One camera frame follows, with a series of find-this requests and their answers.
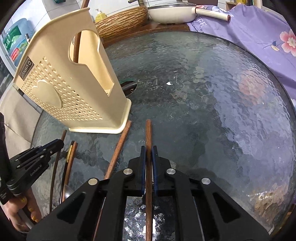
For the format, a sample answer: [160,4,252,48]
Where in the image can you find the left hand yellow nails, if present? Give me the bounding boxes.
[1,187,43,232]

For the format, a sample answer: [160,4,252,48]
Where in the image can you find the metal spoon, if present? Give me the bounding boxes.
[62,185,73,201]

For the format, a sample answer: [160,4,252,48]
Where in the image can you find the black chopstick gold band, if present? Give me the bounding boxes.
[59,141,74,204]

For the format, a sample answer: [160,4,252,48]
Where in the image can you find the beige plastic utensil holder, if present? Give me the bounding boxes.
[14,8,132,134]

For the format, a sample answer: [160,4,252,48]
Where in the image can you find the blue water jug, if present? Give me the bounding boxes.
[3,18,33,67]

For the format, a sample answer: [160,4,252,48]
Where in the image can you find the woven brown basin sink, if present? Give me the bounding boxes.
[95,6,148,39]

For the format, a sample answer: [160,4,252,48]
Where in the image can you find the white pan glass lid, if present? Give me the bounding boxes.
[147,2,231,24]

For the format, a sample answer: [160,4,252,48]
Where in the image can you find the yellow soap bottle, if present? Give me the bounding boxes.
[95,9,107,23]

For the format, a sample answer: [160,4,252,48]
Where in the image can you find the purple floral cloth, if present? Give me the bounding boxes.
[187,4,295,102]

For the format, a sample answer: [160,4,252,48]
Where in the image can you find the brown chopstick in holder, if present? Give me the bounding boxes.
[73,0,89,63]

